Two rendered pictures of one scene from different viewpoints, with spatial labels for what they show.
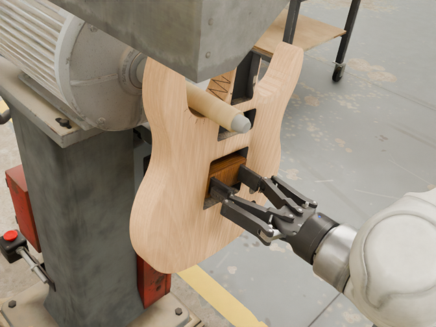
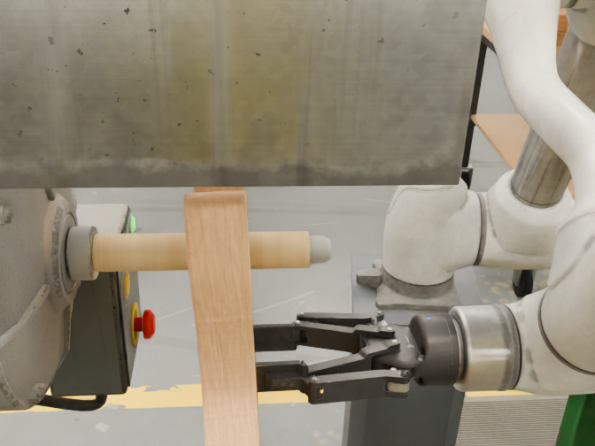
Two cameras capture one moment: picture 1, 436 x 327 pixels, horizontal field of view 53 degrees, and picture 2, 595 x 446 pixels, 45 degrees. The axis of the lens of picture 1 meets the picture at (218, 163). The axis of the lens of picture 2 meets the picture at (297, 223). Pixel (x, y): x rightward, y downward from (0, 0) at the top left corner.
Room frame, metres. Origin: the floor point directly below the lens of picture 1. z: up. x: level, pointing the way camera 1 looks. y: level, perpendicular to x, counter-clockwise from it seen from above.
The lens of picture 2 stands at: (0.16, 0.37, 1.57)
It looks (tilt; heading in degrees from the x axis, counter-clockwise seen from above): 29 degrees down; 314
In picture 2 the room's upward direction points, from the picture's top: 2 degrees clockwise
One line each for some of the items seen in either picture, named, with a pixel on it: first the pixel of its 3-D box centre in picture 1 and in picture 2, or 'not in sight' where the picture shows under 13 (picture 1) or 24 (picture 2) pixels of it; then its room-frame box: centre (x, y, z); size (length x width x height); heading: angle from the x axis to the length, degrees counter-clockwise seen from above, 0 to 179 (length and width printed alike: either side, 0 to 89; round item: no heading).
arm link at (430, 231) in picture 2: not in sight; (428, 220); (0.87, -0.76, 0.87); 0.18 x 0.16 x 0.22; 43
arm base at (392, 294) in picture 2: not in sight; (407, 276); (0.90, -0.74, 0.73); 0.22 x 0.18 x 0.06; 42
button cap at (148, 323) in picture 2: not in sight; (140, 324); (0.85, -0.05, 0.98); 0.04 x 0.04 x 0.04; 50
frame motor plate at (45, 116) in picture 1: (68, 84); not in sight; (0.83, 0.34, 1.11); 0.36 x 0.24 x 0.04; 50
